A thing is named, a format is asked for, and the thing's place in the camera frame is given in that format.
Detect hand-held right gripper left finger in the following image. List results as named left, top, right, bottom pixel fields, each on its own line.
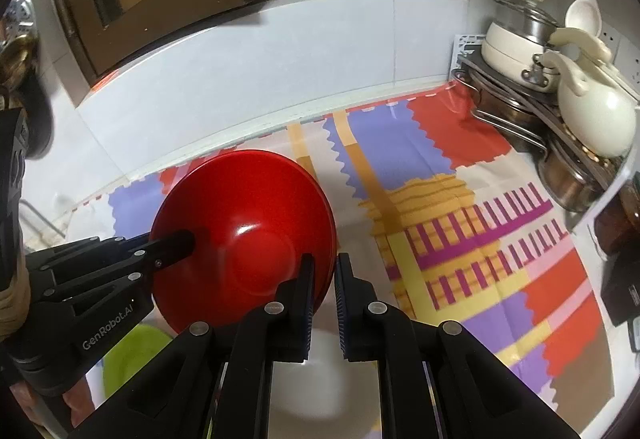
left=65, top=253, right=317, bottom=439

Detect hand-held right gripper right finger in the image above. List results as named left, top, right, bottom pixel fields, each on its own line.
left=335, top=252, right=581, bottom=439

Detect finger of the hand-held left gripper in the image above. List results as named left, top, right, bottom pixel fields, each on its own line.
left=45, top=229, right=197, bottom=287
left=42, top=269, right=157, bottom=320

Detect green plate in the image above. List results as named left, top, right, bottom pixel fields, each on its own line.
left=97, top=323, right=176, bottom=405

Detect red and black bowl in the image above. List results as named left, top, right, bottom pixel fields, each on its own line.
left=149, top=149, right=338, bottom=335

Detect person's left forearm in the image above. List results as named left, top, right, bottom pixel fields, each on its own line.
left=0, top=239, right=33, bottom=345

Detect person's left hand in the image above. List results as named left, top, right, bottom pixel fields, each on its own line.
left=10, top=366, right=101, bottom=435

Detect colourful patterned tablecloth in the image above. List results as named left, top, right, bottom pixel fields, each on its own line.
left=65, top=89, right=618, bottom=439

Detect steel pot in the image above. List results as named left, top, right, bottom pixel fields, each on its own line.
left=537, top=144, right=616, bottom=212
left=452, top=69, right=546, bottom=154

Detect stacked steel pans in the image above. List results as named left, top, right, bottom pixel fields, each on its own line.
left=460, top=54, right=631, bottom=180

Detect glass jar of dark sauce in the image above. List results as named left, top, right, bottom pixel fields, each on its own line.
left=592, top=189, right=640, bottom=255

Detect white perforated plastic holder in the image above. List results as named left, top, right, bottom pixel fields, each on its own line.
left=452, top=33, right=487, bottom=76

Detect cream pot with lid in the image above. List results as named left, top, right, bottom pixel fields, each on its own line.
left=481, top=0, right=561, bottom=92

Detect cream kettle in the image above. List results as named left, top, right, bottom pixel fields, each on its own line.
left=542, top=26, right=637, bottom=158

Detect cream ladle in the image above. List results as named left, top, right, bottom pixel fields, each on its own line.
left=565, top=0, right=603, bottom=37

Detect white wall socket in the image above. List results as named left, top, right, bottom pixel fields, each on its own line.
left=597, top=21, right=640, bottom=84

